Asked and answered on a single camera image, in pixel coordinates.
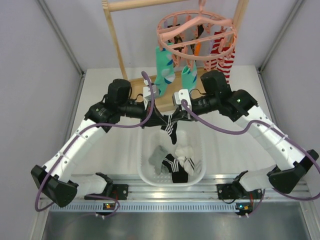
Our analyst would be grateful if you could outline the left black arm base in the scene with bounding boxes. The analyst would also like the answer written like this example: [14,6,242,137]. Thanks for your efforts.
[84,184,129,200]

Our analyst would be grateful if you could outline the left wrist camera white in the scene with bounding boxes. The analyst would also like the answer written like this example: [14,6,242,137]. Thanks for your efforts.
[142,85,160,102]

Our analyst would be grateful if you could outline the green sock left hanging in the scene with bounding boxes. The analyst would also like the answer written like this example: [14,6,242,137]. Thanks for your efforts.
[154,46,176,97]

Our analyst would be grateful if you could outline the green sock hanging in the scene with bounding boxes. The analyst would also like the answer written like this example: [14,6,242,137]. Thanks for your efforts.
[181,61,198,93]
[154,46,176,97]

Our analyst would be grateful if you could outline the white plastic laundry basket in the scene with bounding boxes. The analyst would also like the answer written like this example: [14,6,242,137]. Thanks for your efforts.
[137,122,207,187]

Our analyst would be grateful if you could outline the pink round clip hanger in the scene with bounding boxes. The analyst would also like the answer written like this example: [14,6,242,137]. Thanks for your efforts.
[156,0,238,70]

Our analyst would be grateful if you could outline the grey sock in basket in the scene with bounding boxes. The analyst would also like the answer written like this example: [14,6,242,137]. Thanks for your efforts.
[148,145,168,175]

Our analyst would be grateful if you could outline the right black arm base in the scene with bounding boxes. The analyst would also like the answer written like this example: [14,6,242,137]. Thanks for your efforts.
[216,183,263,203]

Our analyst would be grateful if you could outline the aluminium mounting rail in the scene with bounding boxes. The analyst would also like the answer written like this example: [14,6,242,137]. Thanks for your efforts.
[108,174,311,202]

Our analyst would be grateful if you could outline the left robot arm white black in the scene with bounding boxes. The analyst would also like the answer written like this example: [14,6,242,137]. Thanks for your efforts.
[31,78,159,207]

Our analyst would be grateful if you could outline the perforated grey cable duct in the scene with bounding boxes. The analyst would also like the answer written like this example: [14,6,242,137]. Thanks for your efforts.
[50,201,252,213]

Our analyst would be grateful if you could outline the black sock white stripes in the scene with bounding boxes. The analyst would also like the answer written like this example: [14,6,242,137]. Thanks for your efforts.
[160,115,178,145]

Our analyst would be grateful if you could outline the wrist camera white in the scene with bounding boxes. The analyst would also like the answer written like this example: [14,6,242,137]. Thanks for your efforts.
[142,85,160,102]
[172,89,192,108]

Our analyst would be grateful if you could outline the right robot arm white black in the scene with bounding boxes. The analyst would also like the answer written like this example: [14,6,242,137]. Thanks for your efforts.
[172,70,320,199]

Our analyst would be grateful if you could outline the black striped sock in basket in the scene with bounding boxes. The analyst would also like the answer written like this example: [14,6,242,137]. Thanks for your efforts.
[162,154,189,184]

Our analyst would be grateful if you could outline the red white striped sock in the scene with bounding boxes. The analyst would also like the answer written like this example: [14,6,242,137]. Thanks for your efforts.
[210,37,236,83]

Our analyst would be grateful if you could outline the white sock in basket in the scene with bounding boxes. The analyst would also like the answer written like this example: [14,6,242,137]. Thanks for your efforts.
[175,145,202,176]

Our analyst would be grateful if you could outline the wooden drying rack frame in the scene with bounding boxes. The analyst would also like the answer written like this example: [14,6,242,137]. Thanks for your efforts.
[101,0,250,113]

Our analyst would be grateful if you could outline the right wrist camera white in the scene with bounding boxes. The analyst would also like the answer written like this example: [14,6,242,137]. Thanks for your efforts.
[172,89,192,108]

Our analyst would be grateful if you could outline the green sock right hanging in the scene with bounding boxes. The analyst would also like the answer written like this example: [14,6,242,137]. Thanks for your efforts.
[181,61,198,93]

